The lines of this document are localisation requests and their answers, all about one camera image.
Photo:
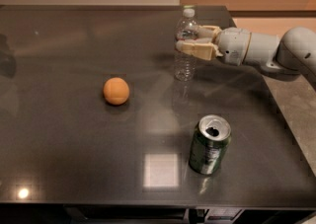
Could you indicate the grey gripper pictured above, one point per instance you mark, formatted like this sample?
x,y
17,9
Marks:
x,y
233,44

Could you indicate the clear plastic water bottle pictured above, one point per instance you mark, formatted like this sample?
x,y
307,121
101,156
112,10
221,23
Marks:
x,y
186,33

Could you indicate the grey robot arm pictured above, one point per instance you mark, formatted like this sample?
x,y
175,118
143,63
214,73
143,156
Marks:
x,y
283,58

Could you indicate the green soda can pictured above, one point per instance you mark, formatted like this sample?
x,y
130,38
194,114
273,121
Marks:
x,y
211,138

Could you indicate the orange ball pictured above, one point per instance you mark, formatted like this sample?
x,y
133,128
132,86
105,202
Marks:
x,y
116,91

